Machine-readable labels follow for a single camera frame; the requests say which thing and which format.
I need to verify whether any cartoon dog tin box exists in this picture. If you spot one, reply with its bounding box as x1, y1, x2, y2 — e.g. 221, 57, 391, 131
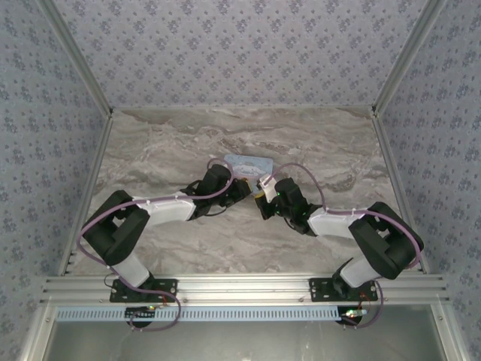
222, 153, 275, 178

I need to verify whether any right controller board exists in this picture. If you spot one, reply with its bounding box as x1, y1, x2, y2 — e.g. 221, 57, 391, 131
340, 307, 369, 326

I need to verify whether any controller board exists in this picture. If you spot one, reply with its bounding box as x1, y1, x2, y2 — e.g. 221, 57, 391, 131
340, 307, 369, 326
125, 306, 157, 326

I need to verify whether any grey metal panel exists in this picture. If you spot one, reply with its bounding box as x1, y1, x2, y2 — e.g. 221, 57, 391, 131
20, 302, 467, 361

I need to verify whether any left controller board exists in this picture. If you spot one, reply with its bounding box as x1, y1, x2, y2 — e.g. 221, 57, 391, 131
125, 306, 157, 326

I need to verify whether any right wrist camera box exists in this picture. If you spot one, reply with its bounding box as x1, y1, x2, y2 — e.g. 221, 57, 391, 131
256, 173, 279, 206

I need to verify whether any aluminium front frame rail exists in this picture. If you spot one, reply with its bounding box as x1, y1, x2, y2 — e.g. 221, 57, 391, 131
40, 273, 450, 304

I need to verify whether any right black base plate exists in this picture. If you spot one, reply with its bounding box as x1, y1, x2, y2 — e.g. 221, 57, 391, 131
307, 277, 379, 303

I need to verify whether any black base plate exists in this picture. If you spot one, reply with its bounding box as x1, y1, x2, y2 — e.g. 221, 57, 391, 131
109, 278, 179, 303
307, 277, 379, 303

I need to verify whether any right aluminium side rail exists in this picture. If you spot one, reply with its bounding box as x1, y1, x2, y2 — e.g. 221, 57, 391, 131
371, 111, 431, 275

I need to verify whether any aluminium side rail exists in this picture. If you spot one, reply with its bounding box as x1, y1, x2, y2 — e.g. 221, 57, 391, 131
58, 111, 115, 276
371, 111, 431, 275

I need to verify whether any pale slotted cable duct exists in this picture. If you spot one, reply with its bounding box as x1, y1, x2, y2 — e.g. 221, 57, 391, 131
55, 305, 338, 323

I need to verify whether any left aluminium side rail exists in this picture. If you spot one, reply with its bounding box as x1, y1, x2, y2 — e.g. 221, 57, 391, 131
58, 111, 115, 276

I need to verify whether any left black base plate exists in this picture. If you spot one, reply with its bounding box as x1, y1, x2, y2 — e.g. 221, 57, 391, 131
109, 278, 179, 303

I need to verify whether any right aluminium corner post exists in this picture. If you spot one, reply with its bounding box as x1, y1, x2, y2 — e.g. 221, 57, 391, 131
371, 0, 450, 116

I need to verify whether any aluminium corner post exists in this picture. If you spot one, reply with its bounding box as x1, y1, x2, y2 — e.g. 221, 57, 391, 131
38, 0, 115, 116
371, 0, 450, 116

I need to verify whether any left aluminium corner post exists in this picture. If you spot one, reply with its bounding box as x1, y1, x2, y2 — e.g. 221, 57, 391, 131
38, 0, 115, 116

